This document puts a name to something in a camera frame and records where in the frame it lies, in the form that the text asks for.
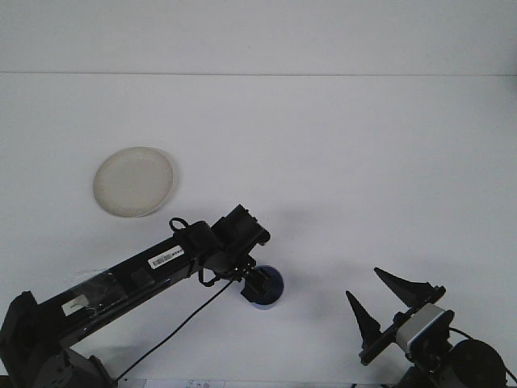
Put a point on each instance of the pale blue cup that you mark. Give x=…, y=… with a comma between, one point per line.
x=276, y=289

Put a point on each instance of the pale round plate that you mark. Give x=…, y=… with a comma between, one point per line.
x=133, y=182

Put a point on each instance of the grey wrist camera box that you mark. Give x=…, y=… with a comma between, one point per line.
x=424, y=323

